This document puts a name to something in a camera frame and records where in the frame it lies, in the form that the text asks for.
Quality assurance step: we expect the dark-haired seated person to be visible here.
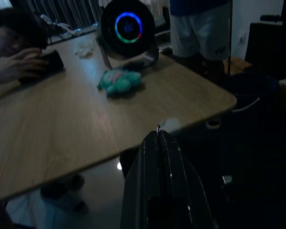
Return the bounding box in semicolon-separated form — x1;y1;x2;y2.
0;8;50;72

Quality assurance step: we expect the dark bucket with white handle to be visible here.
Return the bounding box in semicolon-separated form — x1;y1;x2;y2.
220;73;277;115

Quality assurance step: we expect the green plush toy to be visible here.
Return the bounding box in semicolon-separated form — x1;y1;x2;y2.
97;69;143;97

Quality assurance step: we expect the round black fan with display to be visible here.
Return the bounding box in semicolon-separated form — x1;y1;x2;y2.
96;0;159;70

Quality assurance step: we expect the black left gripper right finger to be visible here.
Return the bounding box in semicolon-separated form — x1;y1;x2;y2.
161;131;215;229

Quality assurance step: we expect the small white object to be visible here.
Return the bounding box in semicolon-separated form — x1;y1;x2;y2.
159;118;182;133

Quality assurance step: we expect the dark shoe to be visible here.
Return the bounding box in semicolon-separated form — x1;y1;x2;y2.
41;175;85;198

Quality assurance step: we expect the dark slatted panel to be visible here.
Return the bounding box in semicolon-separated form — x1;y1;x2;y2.
11;0;101;27

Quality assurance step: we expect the standing person in white shorts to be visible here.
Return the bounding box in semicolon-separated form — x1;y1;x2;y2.
169;0;232;79

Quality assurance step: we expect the wooden crate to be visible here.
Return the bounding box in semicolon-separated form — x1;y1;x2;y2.
224;56;253;76

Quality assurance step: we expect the thin black pole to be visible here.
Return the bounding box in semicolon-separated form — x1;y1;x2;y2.
228;0;233;74

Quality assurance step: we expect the white plastic object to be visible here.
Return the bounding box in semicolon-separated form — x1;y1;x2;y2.
40;14;71;31

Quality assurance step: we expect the seated person's hand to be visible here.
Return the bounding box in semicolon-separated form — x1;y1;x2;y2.
0;49;50;82

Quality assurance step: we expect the black chair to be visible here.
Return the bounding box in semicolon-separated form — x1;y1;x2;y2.
244;14;286;79

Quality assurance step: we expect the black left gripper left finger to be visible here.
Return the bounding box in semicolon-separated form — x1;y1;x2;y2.
120;130;169;229

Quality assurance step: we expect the black phone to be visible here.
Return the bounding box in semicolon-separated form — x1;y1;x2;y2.
18;50;65;84

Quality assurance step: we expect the white crumpled paper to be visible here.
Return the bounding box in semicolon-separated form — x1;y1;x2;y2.
73;42;95;58

